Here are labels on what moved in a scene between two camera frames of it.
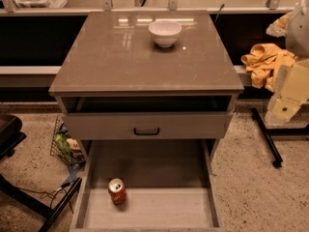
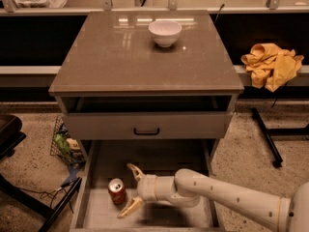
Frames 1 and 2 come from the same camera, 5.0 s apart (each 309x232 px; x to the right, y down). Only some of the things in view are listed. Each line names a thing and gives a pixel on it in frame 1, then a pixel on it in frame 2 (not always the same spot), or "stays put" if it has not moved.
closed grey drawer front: [148, 126] stays put
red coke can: [117, 190] stays put
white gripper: [298, 33] to [146, 188]
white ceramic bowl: [165, 32] stays put
